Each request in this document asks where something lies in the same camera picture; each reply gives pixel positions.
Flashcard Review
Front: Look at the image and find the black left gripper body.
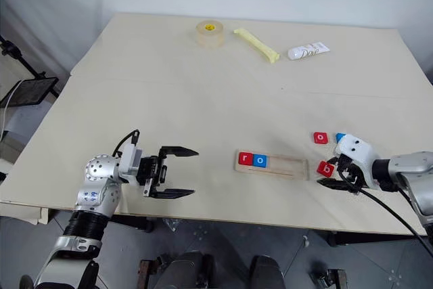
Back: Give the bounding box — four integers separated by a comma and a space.
137, 153, 168, 198

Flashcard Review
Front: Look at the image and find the wooden letter tray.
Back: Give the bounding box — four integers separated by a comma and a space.
232, 150, 311, 182

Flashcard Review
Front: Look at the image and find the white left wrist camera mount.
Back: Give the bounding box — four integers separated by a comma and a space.
118, 143, 145, 187

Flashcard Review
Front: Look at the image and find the blue letter o block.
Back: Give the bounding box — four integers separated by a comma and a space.
252, 154, 269, 169

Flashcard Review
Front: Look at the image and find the white Dove tube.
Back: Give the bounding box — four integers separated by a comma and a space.
287, 41, 331, 62

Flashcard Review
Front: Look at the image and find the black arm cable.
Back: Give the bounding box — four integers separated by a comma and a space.
357, 187, 433, 257
112, 129, 141, 158

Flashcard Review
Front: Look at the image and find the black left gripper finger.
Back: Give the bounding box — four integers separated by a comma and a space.
150, 188, 196, 200
158, 146, 200, 162

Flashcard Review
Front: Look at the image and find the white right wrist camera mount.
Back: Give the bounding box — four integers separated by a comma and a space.
334, 135, 379, 190

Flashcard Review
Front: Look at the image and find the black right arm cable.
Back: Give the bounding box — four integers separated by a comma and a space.
357, 187, 433, 257

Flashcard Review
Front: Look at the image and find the black tripod stand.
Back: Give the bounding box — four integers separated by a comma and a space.
0, 34, 60, 99

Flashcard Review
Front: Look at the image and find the red letter b block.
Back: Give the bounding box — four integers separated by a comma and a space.
316, 160, 338, 178

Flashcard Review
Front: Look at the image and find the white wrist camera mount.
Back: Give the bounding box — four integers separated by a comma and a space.
334, 135, 379, 190
118, 143, 145, 187

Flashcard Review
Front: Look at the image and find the dark rounded shape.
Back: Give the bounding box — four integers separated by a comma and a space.
248, 254, 286, 289
168, 250, 216, 289

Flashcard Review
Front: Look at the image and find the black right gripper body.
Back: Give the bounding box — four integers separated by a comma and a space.
333, 154, 369, 196

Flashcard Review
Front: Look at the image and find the black flat panel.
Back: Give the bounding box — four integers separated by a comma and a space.
0, 76, 60, 110

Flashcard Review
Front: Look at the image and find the clear tape roll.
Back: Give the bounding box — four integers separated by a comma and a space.
196, 20, 225, 49

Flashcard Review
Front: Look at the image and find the white cable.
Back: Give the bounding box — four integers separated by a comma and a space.
0, 79, 25, 141

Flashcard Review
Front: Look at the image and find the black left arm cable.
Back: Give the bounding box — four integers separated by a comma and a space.
112, 129, 141, 158

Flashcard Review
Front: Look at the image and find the pale yellow tube packet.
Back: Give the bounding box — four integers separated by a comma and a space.
232, 28, 281, 65

